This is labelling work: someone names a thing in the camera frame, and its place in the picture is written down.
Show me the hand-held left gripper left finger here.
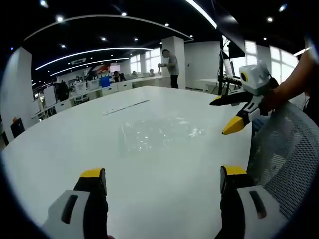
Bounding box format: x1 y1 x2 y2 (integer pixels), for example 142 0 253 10
41 168 109 239

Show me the grey mesh office chair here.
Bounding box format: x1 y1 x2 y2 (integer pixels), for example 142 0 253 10
246 101 319 221

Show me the row of white desks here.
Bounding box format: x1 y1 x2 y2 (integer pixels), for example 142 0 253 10
32 75 172 120

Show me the white flat strip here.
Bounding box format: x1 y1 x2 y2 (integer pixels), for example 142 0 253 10
101 99 150 116

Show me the pile of clear packaging bags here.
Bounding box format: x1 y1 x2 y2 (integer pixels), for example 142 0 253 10
116 115 207 157

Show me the person's right hand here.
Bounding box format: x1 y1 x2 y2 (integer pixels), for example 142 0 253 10
260 87 291 116

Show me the white pillar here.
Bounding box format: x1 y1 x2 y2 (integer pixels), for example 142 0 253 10
0 47 34 142
160 36 186 89

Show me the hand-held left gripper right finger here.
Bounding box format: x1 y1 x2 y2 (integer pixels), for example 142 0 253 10
216 165 290 239

